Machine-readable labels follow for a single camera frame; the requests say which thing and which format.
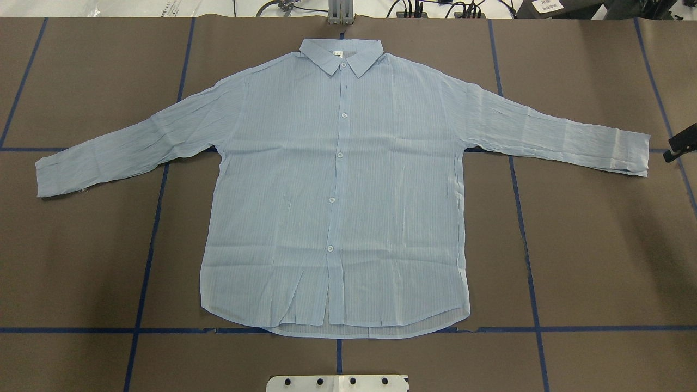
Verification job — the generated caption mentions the light blue button-up shirt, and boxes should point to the light blue button-up shirt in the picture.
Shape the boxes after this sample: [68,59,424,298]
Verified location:
[35,38,650,339]

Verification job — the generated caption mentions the grey aluminium frame post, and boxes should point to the grey aluminium frame post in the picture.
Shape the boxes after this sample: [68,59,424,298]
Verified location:
[328,0,355,26]

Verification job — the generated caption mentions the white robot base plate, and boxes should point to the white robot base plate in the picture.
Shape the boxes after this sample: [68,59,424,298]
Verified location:
[266,374,410,391]

